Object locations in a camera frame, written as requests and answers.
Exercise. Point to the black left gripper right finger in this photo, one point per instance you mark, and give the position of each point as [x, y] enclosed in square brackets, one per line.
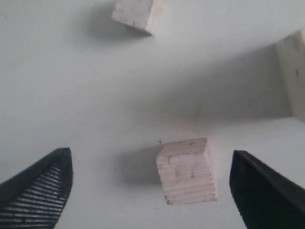
[264, 198]

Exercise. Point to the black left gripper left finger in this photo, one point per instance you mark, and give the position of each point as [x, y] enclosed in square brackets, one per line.
[36, 197]

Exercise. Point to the medium ridged wooden cube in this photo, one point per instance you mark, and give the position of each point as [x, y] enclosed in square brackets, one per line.
[186, 172]

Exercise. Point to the large light wooden cube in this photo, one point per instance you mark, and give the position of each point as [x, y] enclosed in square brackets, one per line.
[291, 55]

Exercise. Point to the small pale wooden cube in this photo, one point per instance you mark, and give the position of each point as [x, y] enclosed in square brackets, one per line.
[142, 15]

